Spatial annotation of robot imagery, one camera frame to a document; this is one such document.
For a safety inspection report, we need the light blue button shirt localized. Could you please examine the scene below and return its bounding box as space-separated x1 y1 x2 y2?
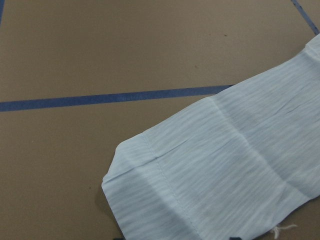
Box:
102 36 320 240

